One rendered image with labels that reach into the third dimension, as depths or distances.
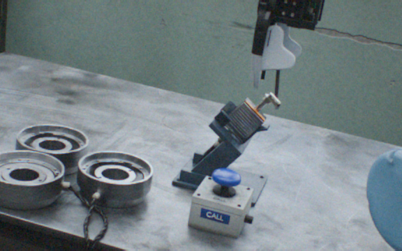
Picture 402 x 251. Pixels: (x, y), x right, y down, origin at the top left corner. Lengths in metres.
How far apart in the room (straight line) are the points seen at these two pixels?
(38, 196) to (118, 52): 1.83
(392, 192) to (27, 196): 0.46
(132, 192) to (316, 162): 0.39
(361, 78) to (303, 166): 1.36
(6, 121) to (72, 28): 1.60
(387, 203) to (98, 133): 0.59
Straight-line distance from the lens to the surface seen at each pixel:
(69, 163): 1.06
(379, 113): 2.60
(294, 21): 0.99
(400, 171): 0.76
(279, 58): 1.00
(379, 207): 0.80
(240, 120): 1.06
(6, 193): 0.96
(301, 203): 1.10
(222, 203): 0.95
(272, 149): 1.27
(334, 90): 2.59
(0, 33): 2.92
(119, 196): 0.98
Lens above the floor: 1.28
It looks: 21 degrees down
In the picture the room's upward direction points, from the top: 9 degrees clockwise
